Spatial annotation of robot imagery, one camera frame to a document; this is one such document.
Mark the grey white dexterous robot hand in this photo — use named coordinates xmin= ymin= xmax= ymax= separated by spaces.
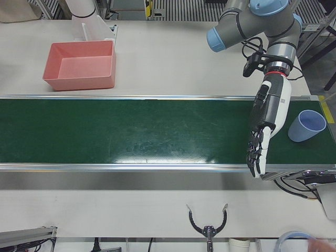
xmin=246 ymin=73 xmax=292 ymax=180

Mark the light blue plastic cup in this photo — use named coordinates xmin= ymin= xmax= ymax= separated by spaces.
xmin=288 ymin=110 xmax=327 ymax=143

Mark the white paper cup stack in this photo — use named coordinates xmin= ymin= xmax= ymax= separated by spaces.
xmin=227 ymin=237 xmax=251 ymax=252

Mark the person hand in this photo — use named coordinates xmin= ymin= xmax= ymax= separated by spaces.
xmin=306 ymin=238 xmax=336 ymax=252

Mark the pink plastic box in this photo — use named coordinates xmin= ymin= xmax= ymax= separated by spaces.
xmin=42 ymin=39 xmax=117 ymax=92

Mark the brown cardboard box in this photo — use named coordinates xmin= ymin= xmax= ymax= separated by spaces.
xmin=0 ymin=0 xmax=43 ymax=23

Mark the clear plastic tube loop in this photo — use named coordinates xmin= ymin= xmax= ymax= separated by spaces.
xmin=277 ymin=230 xmax=316 ymax=252

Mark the black curved claw tool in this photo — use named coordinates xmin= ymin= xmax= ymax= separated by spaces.
xmin=186 ymin=203 xmax=229 ymax=252

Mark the green conveyor belt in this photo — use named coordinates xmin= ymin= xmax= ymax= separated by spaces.
xmin=0 ymin=94 xmax=336 ymax=173

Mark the aluminium extrusion bar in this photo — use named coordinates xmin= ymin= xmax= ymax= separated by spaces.
xmin=0 ymin=225 xmax=58 ymax=252

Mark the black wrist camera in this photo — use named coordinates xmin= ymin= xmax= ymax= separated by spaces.
xmin=243 ymin=52 xmax=266 ymax=78

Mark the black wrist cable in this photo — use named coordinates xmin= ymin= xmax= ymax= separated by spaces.
xmin=240 ymin=36 xmax=305 ymax=81

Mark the aluminium frame structure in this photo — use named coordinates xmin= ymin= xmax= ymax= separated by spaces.
xmin=300 ymin=0 xmax=336 ymax=67

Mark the black cable bundle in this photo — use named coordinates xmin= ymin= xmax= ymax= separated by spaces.
xmin=274 ymin=175 xmax=319 ymax=201

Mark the yellow black post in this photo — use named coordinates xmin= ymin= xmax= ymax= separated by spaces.
xmin=144 ymin=0 xmax=155 ymax=19

